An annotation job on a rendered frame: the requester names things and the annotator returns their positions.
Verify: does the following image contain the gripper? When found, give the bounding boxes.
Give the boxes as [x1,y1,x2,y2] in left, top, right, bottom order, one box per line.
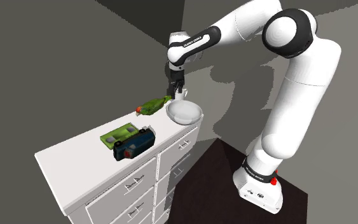
[166,69,186,97]

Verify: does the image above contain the small white cup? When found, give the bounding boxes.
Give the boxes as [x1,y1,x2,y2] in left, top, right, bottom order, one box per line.
[174,88,188,101]

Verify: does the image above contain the white bowl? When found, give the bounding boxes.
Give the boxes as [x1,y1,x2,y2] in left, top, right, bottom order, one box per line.
[165,99,203,126]

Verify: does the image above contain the green parrot figure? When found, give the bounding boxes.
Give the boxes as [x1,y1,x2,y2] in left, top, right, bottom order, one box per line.
[135,95,172,117]

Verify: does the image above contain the dark blue device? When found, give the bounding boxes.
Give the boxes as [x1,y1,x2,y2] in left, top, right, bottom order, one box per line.
[113,127,156,162]

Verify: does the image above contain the green flat box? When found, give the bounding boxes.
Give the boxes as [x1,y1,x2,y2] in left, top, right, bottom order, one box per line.
[99,123,140,150]

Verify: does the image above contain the dark robot stand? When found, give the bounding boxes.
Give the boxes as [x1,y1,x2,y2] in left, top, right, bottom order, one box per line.
[167,137,308,224]

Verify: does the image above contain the white chest of drawers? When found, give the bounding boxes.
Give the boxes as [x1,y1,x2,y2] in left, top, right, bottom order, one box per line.
[34,106,204,224]

